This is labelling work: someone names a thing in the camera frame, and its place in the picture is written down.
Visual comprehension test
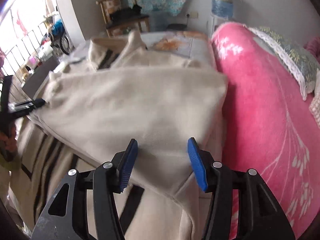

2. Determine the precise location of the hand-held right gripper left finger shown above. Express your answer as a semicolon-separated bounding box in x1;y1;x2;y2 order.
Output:
31;138;139;240

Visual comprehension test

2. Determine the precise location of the black bin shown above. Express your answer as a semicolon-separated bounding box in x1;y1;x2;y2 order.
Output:
167;23;188;31

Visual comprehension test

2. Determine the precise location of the white knitted cloth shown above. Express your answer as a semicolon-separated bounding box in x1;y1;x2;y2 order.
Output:
308;97;320;126

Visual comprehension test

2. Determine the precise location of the person's left hand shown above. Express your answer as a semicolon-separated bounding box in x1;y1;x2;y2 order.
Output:
0;131;17;155

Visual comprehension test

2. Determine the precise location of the metal window railing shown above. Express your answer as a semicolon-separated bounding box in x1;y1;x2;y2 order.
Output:
0;22;58;101

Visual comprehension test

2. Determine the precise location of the white water dispenser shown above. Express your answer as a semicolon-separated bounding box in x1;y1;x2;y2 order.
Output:
207;16;226;35

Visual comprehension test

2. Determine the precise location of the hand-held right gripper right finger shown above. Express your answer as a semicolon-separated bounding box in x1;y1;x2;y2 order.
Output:
187;137;296;240

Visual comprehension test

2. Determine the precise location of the red hanging cloth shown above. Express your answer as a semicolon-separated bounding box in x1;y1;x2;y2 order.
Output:
16;9;28;37

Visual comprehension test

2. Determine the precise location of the lace-trimmed pillow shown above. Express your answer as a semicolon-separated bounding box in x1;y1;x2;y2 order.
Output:
246;26;320;101

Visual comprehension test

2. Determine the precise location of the blue water bottle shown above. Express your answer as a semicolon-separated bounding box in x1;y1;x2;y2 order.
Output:
211;0;235;19

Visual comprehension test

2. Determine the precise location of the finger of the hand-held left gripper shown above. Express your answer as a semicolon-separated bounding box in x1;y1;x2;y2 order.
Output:
9;98;47;118

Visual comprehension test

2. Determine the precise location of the beige jacket with black trim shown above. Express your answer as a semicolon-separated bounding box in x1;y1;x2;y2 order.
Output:
10;29;228;240

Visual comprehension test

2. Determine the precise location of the wheelchair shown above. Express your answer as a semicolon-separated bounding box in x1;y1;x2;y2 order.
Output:
49;27;73;56

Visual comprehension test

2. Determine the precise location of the dark grey cabinet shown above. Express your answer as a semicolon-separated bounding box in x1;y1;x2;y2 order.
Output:
22;57;61;98

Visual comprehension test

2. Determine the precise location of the grey plaid floral bed sheet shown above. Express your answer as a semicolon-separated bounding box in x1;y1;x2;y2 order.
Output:
56;30;216;68

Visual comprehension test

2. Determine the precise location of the pink floral blanket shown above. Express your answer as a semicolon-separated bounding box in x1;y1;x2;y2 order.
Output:
211;22;320;240

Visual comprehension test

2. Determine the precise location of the wooden chair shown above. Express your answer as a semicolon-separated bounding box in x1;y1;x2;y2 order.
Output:
96;0;151;37

